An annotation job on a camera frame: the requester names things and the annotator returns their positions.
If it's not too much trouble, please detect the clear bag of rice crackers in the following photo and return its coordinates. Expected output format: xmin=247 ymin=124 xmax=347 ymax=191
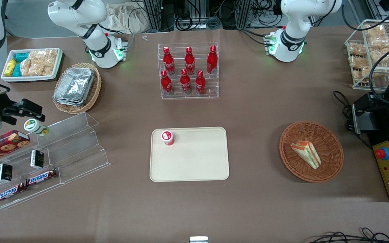
xmin=29 ymin=50 xmax=46 ymax=77
xmin=43 ymin=49 xmax=58 ymax=77
xmin=20 ymin=58 xmax=33 ymax=77

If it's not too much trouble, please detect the white rectangular bin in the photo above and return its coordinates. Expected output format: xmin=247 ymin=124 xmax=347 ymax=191
xmin=1 ymin=48 xmax=63 ymax=83

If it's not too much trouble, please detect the triangle sandwich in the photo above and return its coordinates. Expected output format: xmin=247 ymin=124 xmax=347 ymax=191
xmin=290 ymin=141 xmax=321 ymax=170

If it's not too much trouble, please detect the coiled black cable bundle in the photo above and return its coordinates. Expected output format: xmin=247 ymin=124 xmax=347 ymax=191
xmin=175 ymin=13 xmax=223 ymax=31

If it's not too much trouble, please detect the red cola bottle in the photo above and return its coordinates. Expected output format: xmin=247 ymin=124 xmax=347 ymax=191
xmin=180 ymin=69 xmax=192 ymax=95
xmin=195 ymin=70 xmax=206 ymax=95
xmin=162 ymin=47 xmax=176 ymax=75
xmin=207 ymin=45 xmax=218 ymax=75
xmin=160 ymin=70 xmax=174 ymax=95
xmin=184 ymin=47 xmax=196 ymax=75

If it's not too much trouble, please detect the stack of foil trays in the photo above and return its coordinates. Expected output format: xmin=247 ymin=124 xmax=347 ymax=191
xmin=53 ymin=67 xmax=95 ymax=107

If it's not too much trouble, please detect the small black box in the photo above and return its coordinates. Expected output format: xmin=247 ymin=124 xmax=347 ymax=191
xmin=30 ymin=150 xmax=45 ymax=169
xmin=0 ymin=163 xmax=13 ymax=184

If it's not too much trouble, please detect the yellow snack packet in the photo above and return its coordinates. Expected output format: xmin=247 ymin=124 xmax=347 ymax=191
xmin=4 ymin=59 xmax=17 ymax=77

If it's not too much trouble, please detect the clear bag of fried snacks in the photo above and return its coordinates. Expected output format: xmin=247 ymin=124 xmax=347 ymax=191
xmin=363 ymin=24 xmax=387 ymax=38
xmin=348 ymin=42 xmax=368 ymax=57
xmin=373 ymin=47 xmax=389 ymax=63
xmin=368 ymin=35 xmax=389 ymax=50
xmin=349 ymin=56 xmax=371 ymax=69
xmin=351 ymin=67 xmax=385 ymax=82

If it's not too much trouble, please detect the clear acrylic stepped shelf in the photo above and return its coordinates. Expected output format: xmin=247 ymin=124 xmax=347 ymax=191
xmin=0 ymin=142 xmax=65 ymax=210
xmin=36 ymin=112 xmax=111 ymax=185

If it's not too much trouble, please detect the cup with green white lid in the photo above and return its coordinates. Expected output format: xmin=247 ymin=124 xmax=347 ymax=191
xmin=24 ymin=119 xmax=50 ymax=137

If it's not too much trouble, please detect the aluminium frame rack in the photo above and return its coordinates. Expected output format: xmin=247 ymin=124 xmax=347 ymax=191
xmin=142 ymin=0 xmax=179 ymax=33

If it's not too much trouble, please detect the red bottle with white cap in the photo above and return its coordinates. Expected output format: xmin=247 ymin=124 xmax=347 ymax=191
xmin=161 ymin=130 xmax=175 ymax=146

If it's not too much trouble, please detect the clear acrylic bottle rack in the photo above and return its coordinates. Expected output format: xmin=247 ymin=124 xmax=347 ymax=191
xmin=157 ymin=43 xmax=219 ymax=100

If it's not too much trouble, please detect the red plaid cookie box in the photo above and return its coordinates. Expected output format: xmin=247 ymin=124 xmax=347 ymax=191
xmin=0 ymin=130 xmax=31 ymax=168

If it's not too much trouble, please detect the Snickers bar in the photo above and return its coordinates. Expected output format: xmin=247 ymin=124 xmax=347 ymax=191
xmin=0 ymin=182 xmax=27 ymax=204
xmin=26 ymin=169 xmax=58 ymax=187

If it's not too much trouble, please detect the round brown wicker basket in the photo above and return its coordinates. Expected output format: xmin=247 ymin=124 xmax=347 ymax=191
xmin=279 ymin=121 xmax=344 ymax=183

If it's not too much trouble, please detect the beige plastic tray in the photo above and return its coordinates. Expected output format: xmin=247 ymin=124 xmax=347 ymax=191
xmin=150 ymin=127 xmax=230 ymax=182

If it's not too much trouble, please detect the cream cloth bag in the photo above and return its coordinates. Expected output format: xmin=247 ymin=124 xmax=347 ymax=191
xmin=106 ymin=1 xmax=148 ymax=35

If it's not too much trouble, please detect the oval wicker basket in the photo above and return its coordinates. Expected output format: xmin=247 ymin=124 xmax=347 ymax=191
xmin=53 ymin=62 xmax=102 ymax=114

